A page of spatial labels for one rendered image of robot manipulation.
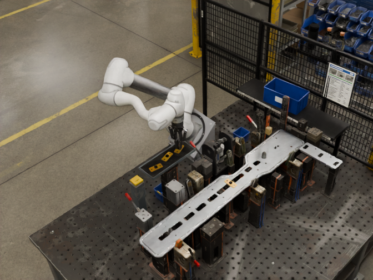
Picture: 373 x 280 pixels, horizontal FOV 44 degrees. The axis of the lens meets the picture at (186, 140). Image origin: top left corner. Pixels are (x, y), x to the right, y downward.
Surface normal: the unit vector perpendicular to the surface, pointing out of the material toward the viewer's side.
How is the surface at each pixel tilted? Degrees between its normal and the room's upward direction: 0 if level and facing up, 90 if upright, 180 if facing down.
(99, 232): 0
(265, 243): 0
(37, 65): 0
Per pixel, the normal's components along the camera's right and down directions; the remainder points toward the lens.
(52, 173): -0.04, -0.75
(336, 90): -0.72, 0.48
